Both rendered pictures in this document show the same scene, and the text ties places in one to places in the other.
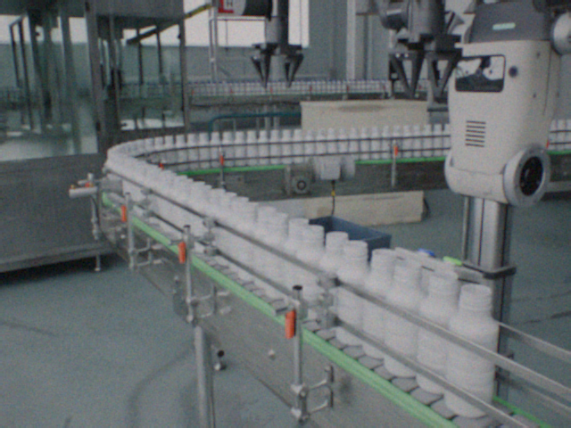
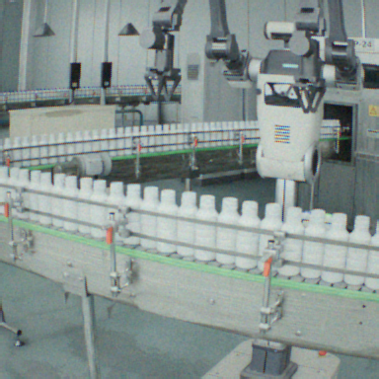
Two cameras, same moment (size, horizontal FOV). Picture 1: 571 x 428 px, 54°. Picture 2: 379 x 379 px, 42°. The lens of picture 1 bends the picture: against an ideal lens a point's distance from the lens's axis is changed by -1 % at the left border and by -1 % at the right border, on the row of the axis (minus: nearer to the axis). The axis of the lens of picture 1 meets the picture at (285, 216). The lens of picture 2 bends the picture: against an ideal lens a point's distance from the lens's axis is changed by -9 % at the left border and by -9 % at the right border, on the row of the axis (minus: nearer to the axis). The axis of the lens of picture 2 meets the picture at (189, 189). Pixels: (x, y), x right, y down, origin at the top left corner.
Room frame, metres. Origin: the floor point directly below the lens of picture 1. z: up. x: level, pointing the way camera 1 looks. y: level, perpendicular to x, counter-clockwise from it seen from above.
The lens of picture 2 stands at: (-0.11, 0.70, 1.46)
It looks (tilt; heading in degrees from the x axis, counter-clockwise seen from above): 12 degrees down; 331
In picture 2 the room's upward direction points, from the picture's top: 1 degrees clockwise
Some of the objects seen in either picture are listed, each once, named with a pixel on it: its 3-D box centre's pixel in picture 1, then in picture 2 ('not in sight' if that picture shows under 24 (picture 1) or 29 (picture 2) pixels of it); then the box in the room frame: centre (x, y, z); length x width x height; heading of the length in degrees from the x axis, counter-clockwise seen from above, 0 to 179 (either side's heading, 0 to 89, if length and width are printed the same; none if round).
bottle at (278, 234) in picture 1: (279, 255); (206, 228); (1.05, 0.01, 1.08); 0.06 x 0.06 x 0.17
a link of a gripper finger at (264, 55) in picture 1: (269, 67); (159, 84); (1.32, 0.03, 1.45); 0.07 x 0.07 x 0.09; 31
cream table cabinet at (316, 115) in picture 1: (361, 161); (60, 160); (5.61, -0.78, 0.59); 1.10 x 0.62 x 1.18; 103
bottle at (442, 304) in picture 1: (441, 332); (358, 251); (0.71, -0.21, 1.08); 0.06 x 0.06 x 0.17
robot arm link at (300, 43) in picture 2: not in sight; (306, 36); (0.93, -0.20, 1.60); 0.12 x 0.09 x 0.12; 122
